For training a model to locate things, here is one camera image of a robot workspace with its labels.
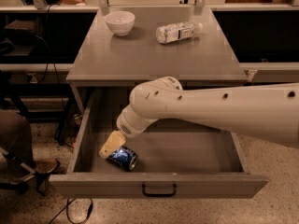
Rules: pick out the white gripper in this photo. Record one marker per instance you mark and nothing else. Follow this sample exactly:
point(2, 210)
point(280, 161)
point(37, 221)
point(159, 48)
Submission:
point(127, 126)

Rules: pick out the blue pepsi can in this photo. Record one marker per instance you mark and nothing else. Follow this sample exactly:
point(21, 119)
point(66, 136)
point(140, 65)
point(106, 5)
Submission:
point(125, 157)

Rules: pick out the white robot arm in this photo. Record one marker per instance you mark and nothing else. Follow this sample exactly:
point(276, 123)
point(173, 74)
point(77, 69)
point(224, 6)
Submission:
point(269, 112)

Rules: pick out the open grey drawer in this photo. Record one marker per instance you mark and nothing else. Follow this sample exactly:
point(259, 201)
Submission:
point(203, 162)

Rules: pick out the brown shoe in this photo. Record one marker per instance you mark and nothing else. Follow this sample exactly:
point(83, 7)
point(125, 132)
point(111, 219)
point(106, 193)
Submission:
point(43, 168)

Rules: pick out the grey metal cabinet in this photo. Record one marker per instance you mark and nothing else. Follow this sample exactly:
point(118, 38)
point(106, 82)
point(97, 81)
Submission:
point(109, 60)

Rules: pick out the seated person's leg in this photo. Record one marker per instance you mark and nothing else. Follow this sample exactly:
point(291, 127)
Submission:
point(16, 136)

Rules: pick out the clear plastic water bottle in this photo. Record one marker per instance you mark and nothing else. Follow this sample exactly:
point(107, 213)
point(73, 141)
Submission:
point(178, 31)

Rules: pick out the white ceramic bowl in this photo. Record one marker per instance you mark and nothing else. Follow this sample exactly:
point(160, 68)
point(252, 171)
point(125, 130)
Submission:
point(120, 22)

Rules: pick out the black drawer handle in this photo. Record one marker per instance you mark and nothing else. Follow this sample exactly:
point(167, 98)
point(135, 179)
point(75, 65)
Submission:
point(159, 191)

